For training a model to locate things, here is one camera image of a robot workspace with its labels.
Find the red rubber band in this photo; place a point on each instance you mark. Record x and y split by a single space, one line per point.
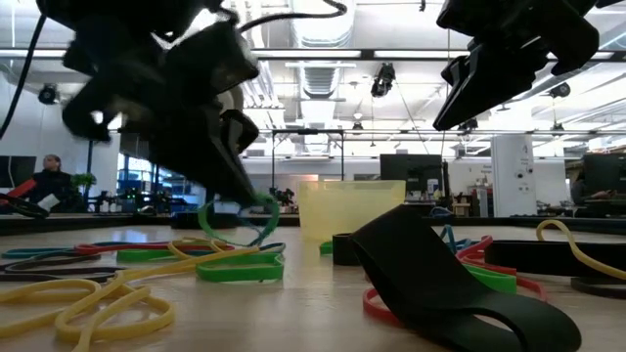
98 248
477 251
376 308

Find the long wide black rubber band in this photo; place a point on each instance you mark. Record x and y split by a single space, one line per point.
415 274

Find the person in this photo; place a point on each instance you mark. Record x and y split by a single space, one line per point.
51 183

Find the thin green rubber band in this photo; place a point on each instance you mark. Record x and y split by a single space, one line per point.
277 212

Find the black monitor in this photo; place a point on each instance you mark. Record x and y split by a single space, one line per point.
411 168
17 171
606 171

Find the leafy green potted plant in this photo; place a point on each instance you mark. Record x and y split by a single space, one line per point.
83 181

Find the short wide black rubber band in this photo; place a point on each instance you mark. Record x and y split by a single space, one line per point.
342 251

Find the flat green rubber band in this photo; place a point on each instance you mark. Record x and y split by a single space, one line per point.
147 255

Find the distant black gantry frame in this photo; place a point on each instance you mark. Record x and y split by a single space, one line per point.
308 131

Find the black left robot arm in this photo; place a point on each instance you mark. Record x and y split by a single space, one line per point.
98 12

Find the dark brown rubber band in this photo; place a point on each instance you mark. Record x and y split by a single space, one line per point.
58 270

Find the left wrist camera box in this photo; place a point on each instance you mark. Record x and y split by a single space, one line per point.
210 63

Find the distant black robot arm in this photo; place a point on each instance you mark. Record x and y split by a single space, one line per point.
127 200

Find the blue rubber band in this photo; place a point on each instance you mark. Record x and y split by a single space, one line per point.
276 247
447 234

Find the long yellow rubber band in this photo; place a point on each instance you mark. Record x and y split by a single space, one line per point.
117 333

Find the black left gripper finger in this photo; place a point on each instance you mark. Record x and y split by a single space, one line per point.
240 131
191 146

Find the teal rubber band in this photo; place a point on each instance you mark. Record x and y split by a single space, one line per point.
29 252

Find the small green rubber band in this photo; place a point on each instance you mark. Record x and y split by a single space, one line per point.
326 248

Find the large black rubber band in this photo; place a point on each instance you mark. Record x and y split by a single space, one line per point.
538 259

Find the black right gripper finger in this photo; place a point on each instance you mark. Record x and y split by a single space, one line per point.
489 78
455 69

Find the black overhead camera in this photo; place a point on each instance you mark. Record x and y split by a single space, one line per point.
384 78

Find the yellow translucent plastic bin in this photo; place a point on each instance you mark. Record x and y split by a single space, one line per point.
342 210

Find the red bar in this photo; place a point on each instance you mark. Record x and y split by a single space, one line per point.
22 188

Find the black round ceiling fixture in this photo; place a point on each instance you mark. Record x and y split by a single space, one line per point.
560 90
48 94

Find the wide green rubber band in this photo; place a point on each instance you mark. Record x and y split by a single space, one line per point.
235 274
494 281

